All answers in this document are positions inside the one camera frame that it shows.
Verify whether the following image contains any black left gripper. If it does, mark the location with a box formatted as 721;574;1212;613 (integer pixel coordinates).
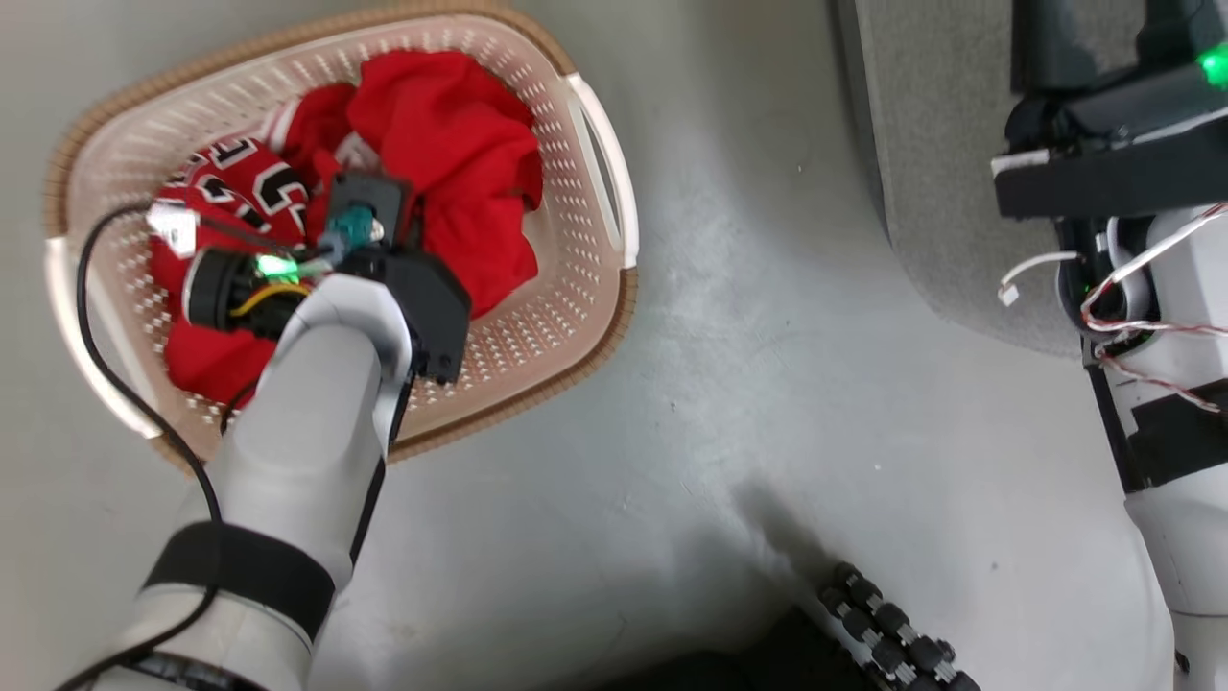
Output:
382;247;473;386

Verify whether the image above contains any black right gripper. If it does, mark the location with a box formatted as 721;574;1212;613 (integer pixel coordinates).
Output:
991;0;1228;222

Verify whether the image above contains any red basketball jersey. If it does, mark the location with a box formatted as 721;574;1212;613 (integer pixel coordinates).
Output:
149;50;544;408

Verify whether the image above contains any beige perforated plastic laundry basket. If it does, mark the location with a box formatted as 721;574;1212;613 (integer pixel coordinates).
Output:
42;3;640;475

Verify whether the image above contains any grey fabric sofa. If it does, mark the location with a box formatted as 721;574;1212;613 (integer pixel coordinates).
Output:
831;0;1157;362

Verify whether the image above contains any teal cable connector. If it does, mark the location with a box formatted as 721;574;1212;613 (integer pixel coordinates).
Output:
321;202;386;266

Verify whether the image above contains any white wire with plug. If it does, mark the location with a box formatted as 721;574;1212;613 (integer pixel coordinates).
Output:
997;250;1081;307

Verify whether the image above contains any white cable tag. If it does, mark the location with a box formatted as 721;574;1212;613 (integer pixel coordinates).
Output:
145;203;201;259

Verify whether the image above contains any red white twisted wire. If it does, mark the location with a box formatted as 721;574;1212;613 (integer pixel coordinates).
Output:
1078;202;1228;416

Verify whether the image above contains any thin black camera cable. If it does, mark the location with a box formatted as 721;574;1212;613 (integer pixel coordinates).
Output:
56;200;227;691

